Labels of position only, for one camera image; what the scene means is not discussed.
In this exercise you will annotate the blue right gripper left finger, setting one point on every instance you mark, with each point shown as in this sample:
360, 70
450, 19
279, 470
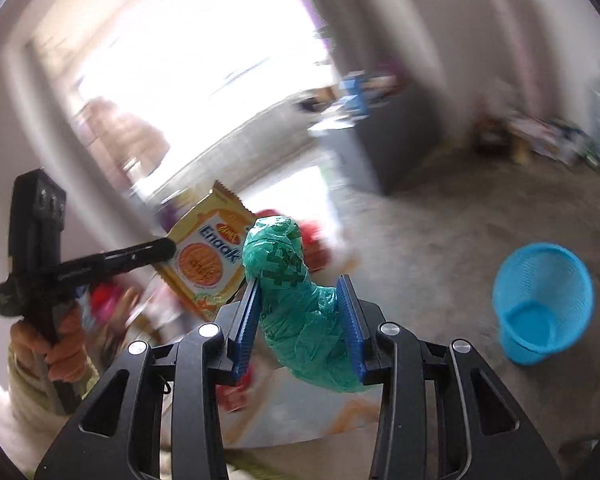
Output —
243, 330

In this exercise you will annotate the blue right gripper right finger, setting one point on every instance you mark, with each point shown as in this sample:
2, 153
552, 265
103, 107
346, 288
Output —
356, 334

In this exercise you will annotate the green plastic bag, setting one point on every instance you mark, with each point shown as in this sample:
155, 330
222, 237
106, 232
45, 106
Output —
299, 319

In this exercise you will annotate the yellow biscuit wrapper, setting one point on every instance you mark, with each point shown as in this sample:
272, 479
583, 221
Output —
206, 269

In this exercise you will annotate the left hand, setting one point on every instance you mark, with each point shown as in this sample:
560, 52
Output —
66, 361

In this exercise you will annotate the grey cabinet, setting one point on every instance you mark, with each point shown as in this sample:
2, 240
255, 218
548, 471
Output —
379, 131

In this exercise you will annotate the blue mesh wastebasket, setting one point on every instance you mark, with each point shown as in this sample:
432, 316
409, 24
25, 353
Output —
543, 297

